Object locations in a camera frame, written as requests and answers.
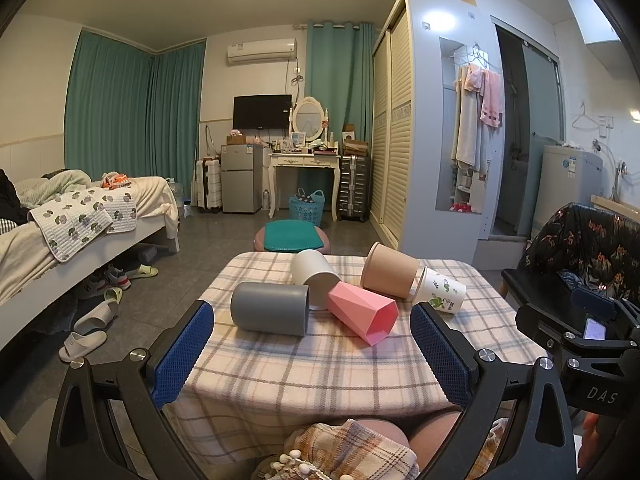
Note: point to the pink hanging towel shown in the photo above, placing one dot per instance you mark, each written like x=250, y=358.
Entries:
x=488, y=84

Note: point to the silver mini fridge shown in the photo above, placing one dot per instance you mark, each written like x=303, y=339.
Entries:
x=242, y=166

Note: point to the black television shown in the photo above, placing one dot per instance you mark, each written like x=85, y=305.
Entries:
x=263, y=112

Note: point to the white slipper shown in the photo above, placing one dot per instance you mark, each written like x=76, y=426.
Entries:
x=77, y=346
x=98, y=318

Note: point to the grey plastic cup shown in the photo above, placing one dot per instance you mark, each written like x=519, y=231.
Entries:
x=271, y=308

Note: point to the bed with beige bedding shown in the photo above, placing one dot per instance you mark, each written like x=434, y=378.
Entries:
x=31, y=278

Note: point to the blue laundry basket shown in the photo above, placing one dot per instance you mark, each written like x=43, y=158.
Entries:
x=307, y=207

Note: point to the white suitcase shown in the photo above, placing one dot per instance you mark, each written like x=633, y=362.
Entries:
x=207, y=186

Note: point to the oval vanity mirror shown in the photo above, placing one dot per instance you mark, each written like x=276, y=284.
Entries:
x=308, y=118

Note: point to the green window curtain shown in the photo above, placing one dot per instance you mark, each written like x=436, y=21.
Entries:
x=339, y=74

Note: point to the green corner curtain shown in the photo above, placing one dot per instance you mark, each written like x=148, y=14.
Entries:
x=131, y=111

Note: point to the brown paper cup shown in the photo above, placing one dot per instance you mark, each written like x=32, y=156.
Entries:
x=389, y=272

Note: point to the black floral chair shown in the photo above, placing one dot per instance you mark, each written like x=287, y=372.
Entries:
x=578, y=246

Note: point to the white plastic cup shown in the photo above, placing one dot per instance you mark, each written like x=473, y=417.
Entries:
x=310, y=267

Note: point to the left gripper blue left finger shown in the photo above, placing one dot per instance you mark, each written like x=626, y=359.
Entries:
x=175, y=352

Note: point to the cactus print quilt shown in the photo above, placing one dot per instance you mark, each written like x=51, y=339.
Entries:
x=71, y=221

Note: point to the pink faceted cup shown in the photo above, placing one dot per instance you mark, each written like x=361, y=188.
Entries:
x=369, y=315

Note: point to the white wardrobe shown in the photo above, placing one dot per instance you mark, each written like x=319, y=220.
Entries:
x=416, y=57

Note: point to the white washing machine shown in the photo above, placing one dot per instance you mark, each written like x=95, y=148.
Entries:
x=568, y=175

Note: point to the water jug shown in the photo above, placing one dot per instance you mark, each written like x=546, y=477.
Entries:
x=177, y=191

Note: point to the smartphone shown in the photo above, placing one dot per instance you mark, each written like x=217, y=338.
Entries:
x=594, y=330

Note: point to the white cactus print cup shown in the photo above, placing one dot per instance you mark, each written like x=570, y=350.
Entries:
x=443, y=294

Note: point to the pink stool with green cushion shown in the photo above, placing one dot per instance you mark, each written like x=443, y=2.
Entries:
x=291, y=236

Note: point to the person's right hand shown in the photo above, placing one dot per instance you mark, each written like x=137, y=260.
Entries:
x=596, y=429

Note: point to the white hanging garment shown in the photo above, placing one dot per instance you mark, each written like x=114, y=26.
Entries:
x=469, y=147

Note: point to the black silver suitcase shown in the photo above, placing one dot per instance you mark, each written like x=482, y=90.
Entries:
x=353, y=199

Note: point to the white air conditioner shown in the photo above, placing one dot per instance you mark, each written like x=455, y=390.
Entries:
x=262, y=51

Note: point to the plaid tablecloth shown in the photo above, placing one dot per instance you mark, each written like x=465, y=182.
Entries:
x=249, y=391

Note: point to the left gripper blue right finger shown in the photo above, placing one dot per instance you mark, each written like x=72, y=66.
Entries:
x=447, y=352

